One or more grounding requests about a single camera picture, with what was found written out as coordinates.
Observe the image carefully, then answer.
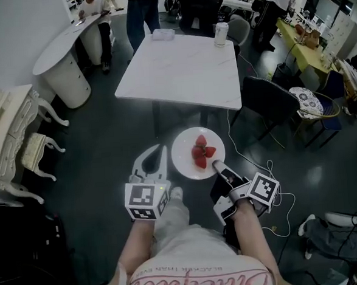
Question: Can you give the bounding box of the person's light trouser leg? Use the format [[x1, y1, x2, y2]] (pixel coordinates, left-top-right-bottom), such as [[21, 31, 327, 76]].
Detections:
[[151, 192, 193, 248]]

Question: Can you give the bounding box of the black office chair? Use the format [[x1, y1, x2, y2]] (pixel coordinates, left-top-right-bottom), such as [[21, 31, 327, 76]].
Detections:
[[175, 0, 227, 38]]

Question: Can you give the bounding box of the person's right forearm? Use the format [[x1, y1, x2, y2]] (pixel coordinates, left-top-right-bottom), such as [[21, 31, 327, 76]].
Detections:
[[230, 197, 288, 285]]

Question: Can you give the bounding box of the person's left forearm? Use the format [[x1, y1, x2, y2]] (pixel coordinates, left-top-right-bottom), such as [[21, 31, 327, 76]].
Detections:
[[113, 216, 161, 285]]

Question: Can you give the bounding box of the blue chair gold frame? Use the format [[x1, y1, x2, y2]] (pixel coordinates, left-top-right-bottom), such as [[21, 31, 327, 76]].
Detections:
[[289, 83, 345, 149]]

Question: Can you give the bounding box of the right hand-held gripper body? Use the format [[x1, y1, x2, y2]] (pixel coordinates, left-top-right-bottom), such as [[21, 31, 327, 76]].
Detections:
[[210, 170, 284, 227]]

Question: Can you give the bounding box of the cream carved stool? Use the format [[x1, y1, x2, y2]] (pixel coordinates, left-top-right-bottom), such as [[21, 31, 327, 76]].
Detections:
[[18, 130, 69, 185]]

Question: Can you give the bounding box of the clear plastic wipes packet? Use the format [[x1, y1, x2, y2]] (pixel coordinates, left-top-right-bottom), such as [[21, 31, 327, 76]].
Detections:
[[150, 27, 176, 44]]

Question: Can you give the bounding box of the white lidded tumbler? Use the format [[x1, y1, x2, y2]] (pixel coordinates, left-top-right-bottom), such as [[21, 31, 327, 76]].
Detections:
[[212, 21, 232, 49]]

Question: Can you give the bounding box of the white marble square table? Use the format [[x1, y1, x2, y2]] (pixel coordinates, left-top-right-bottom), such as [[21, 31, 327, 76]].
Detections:
[[110, 27, 244, 119]]

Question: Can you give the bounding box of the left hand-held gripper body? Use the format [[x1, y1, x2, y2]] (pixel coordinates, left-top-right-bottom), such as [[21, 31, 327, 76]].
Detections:
[[122, 171, 174, 224]]

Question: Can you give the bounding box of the patterned round cushion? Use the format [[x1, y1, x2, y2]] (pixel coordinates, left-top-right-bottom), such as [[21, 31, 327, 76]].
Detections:
[[288, 85, 325, 122]]

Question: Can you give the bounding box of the cream carved dressing table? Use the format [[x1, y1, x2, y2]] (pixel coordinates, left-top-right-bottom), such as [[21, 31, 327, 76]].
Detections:
[[0, 67, 75, 208]]

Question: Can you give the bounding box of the white round plate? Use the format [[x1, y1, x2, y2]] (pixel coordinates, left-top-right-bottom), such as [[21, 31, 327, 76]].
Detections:
[[168, 125, 228, 182]]

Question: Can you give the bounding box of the person's white printed shirt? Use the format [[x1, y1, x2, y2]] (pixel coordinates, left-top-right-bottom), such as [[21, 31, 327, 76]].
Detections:
[[61, 217, 302, 285]]

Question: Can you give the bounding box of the yellow-green table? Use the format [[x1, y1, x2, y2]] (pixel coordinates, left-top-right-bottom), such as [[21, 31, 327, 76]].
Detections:
[[276, 13, 339, 78]]

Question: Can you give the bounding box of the dark padded chair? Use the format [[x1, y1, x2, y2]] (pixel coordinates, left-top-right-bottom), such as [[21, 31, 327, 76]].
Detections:
[[226, 72, 304, 153]]

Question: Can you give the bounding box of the person's white shoe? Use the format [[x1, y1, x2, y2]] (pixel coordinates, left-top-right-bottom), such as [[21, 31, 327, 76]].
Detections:
[[168, 185, 184, 203]]

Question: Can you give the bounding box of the white drawer cabinet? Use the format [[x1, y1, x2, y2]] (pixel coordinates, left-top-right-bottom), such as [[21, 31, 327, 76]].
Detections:
[[321, 13, 357, 57]]

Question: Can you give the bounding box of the black floor bag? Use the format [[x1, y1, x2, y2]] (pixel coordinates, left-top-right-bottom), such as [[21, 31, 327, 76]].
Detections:
[[271, 61, 303, 86]]

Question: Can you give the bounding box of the grey shell chair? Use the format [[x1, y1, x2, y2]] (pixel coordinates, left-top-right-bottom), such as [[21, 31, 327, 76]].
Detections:
[[226, 17, 252, 47]]

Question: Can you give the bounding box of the navy chair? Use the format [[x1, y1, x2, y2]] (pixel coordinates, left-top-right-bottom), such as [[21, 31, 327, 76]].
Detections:
[[322, 68, 347, 100]]

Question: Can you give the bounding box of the white curved counter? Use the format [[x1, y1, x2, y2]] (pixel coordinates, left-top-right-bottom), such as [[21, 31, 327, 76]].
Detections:
[[29, 12, 108, 112]]

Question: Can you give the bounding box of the white floor cable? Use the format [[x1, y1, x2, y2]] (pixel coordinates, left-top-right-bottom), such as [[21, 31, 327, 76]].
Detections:
[[226, 105, 299, 242]]

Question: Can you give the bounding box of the black equipment case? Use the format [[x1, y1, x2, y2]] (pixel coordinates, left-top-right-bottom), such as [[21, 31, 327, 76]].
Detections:
[[0, 193, 78, 285]]

